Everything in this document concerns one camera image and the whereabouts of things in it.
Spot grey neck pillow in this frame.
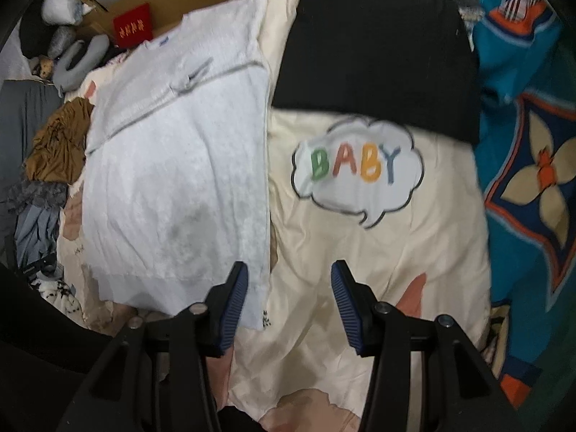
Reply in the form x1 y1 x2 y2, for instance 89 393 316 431
52 35 111 97

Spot grey-blue garment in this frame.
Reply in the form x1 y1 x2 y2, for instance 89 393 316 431
5 180 68 275

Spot black folded sweater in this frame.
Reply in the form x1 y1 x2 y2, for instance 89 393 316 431
272 0 481 147

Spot grey bed sheet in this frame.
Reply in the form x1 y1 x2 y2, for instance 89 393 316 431
0 78 64 235

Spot black and white printed cloth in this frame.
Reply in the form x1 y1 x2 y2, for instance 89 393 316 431
29 274 86 329

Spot white plastic bag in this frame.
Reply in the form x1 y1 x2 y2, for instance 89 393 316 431
41 0 91 25

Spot teal patterned blanket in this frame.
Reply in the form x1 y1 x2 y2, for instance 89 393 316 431
470 0 576 397

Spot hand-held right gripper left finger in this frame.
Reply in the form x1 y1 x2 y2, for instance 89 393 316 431
56 261 249 432

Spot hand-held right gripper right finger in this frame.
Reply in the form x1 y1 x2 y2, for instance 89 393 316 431
330 260 523 432

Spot red velvet certificate folder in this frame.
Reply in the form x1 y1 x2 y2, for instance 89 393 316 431
112 3 156 49

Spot brown garment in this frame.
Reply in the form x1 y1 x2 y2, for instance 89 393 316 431
23 98 96 185

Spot light grey printed sweatshirt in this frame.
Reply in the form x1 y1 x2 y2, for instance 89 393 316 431
81 0 271 331

